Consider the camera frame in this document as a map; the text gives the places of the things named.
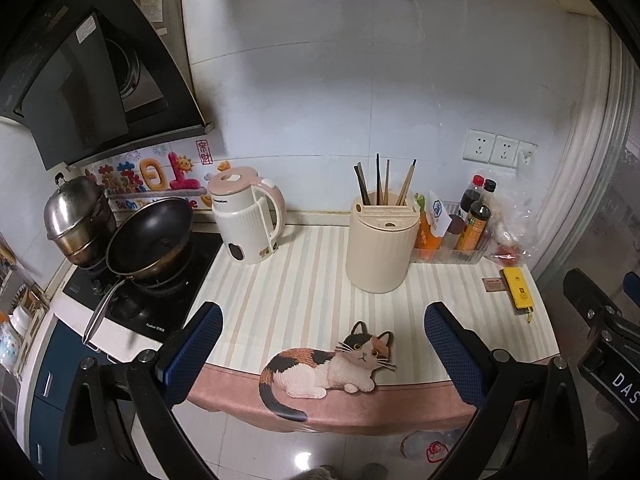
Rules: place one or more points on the brown-lidded jar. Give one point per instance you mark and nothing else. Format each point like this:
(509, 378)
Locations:
(455, 232)

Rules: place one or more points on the white wall socket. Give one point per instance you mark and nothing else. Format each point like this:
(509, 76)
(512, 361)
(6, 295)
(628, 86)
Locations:
(479, 146)
(504, 151)
(526, 156)

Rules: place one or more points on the colourful wall sticker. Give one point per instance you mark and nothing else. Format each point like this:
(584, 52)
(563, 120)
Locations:
(145, 180)

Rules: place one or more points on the blue kitchen cabinet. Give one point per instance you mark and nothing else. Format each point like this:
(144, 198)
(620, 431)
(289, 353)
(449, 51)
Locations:
(55, 360)

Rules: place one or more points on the black frying pan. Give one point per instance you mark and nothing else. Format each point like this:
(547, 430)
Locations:
(150, 235)

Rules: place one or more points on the clear plastic bottle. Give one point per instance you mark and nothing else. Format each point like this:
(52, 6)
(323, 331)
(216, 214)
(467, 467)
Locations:
(412, 442)

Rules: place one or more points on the brown card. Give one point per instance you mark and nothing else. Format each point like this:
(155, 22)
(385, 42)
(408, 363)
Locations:
(492, 284)

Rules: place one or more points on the green seasoning packet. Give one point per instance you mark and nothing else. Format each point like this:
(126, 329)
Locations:
(419, 201)

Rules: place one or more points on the black range hood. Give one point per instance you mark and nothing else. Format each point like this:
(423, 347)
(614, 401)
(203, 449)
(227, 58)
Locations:
(75, 85)

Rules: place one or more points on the black-capped dark bottle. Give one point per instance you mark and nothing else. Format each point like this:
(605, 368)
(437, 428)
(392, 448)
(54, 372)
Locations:
(489, 191)

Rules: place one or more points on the red-capped dark bottle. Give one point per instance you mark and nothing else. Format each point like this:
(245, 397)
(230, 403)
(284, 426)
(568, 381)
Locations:
(470, 197)

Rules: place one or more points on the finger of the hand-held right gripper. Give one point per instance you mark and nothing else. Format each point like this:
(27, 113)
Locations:
(587, 300)
(633, 289)

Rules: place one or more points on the grey slipper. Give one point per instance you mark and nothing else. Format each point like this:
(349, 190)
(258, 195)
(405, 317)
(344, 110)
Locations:
(320, 474)

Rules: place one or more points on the cream utensil holder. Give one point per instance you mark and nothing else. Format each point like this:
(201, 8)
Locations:
(380, 250)

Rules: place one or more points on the striped cat-print tablecloth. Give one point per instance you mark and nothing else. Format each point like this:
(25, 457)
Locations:
(300, 300)

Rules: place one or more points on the black gas stove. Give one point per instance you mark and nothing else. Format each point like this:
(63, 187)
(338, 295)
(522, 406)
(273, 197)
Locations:
(165, 295)

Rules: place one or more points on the cluttered side shelf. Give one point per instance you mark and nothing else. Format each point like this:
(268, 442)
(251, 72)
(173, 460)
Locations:
(20, 320)

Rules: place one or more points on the yellow power bank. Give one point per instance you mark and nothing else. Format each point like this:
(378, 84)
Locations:
(517, 290)

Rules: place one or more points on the bunch of chopsticks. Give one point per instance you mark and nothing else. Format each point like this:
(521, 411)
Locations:
(361, 187)

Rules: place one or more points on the orange seasoning packet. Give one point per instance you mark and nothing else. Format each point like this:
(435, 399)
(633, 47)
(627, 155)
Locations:
(427, 235)

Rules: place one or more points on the steel steamer pot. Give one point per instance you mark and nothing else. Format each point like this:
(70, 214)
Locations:
(75, 210)

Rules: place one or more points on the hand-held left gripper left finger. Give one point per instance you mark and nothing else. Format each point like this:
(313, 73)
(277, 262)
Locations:
(192, 350)

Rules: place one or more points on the dark sauce bottle orange label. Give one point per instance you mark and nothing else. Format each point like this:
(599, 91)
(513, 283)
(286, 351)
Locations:
(474, 232)

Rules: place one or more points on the clear plastic bag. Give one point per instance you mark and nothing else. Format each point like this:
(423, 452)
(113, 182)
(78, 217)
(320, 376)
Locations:
(515, 225)

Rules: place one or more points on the white seasoning packet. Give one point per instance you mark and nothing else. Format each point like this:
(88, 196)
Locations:
(437, 210)

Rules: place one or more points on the clear organizer tray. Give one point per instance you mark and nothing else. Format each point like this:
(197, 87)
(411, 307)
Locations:
(450, 256)

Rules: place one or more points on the pink and white kettle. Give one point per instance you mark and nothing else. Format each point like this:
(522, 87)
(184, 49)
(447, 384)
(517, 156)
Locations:
(240, 225)

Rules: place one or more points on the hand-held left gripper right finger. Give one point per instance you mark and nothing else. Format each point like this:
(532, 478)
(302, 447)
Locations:
(452, 355)

